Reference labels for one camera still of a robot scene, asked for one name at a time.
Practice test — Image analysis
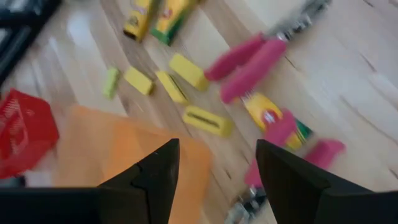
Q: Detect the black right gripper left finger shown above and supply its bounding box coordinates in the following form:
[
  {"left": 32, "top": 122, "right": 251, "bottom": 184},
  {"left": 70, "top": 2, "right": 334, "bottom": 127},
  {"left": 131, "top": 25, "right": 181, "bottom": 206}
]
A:
[{"left": 99, "top": 138, "right": 180, "bottom": 224}]

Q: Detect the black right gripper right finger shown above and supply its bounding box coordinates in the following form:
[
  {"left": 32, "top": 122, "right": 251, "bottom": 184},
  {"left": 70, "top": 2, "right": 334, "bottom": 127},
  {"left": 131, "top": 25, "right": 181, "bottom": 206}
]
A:
[{"left": 256, "top": 139, "right": 373, "bottom": 224}]

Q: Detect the yellow eraser with dark slot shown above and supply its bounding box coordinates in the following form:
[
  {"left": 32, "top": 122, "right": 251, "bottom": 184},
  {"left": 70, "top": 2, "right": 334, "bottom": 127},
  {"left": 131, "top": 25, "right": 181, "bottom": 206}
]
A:
[{"left": 182, "top": 105, "right": 233, "bottom": 138}]

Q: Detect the yellow green crayon box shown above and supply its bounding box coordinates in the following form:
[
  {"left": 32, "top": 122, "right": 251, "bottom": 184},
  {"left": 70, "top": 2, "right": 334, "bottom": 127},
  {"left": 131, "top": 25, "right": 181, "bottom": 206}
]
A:
[
  {"left": 123, "top": 0, "right": 154, "bottom": 42},
  {"left": 150, "top": 0, "right": 198, "bottom": 47},
  {"left": 241, "top": 92, "right": 313, "bottom": 151}
]

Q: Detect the small yellow-green eraser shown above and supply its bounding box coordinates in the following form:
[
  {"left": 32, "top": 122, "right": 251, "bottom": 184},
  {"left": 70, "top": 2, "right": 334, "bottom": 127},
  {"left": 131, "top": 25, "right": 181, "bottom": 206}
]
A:
[{"left": 103, "top": 67, "right": 121, "bottom": 100}]

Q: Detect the orange translucent plastic tray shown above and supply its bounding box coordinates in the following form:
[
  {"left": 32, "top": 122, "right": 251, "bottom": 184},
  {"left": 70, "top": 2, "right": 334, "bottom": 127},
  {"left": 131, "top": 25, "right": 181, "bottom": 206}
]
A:
[{"left": 53, "top": 105, "right": 213, "bottom": 224}]

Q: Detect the red plastic mesh basket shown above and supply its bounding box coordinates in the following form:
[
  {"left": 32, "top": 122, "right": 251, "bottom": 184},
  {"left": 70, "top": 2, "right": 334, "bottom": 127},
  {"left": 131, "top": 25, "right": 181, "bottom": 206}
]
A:
[{"left": 0, "top": 88, "right": 60, "bottom": 180}]

